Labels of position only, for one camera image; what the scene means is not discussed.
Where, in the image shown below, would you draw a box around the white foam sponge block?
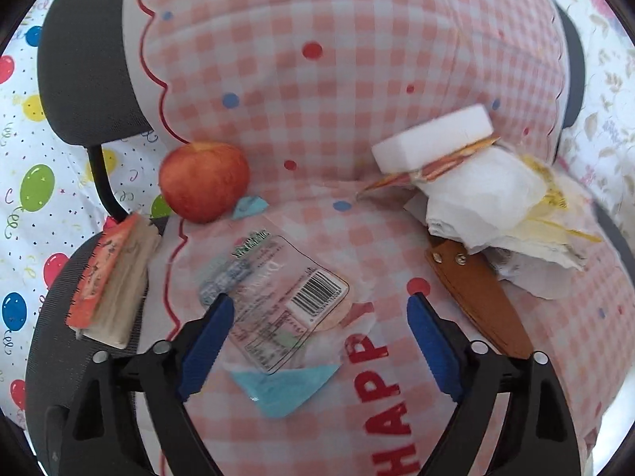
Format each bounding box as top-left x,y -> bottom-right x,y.
372,104 -> 493,175

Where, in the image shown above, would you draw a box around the brown leather sheath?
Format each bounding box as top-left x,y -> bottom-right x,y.
425,238 -> 534,360

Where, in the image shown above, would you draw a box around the crumpled white paper wrappers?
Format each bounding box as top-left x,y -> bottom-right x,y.
489,154 -> 603,301

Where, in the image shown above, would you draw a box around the pink checkered cloth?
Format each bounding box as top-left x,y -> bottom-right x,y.
121,0 -> 626,476

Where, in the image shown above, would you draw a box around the balloon print cloth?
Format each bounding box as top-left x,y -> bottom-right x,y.
0,0 -> 174,427

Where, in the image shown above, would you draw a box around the orange spiral notebook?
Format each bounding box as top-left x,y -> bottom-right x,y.
66,212 -> 162,349

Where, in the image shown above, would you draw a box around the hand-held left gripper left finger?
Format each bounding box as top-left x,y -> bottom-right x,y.
58,294 -> 235,476

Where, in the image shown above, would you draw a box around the orange snack wrapper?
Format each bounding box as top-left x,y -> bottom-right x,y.
357,135 -> 501,194

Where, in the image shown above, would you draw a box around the grey mesh office chair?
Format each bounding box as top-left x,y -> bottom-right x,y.
20,0 -> 631,476

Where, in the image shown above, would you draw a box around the floral print cloth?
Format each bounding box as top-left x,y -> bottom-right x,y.
521,0 -> 635,239

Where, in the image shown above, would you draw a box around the red apple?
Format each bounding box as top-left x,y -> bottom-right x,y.
159,142 -> 250,224

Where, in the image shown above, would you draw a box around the large blue paper scrap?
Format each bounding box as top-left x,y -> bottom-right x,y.
231,363 -> 341,418

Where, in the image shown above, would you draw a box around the small blue paper scrap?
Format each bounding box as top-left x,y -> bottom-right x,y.
229,195 -> 269,220

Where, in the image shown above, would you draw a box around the clear plastic food wrapper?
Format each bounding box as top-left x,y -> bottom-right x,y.
198,228 -> 375,375

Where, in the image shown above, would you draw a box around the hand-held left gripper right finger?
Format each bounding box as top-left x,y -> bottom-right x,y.
407,292 -> 581,476

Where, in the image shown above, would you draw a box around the crumpled white tissue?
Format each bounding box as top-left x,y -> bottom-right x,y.
424,151 -> 546,253

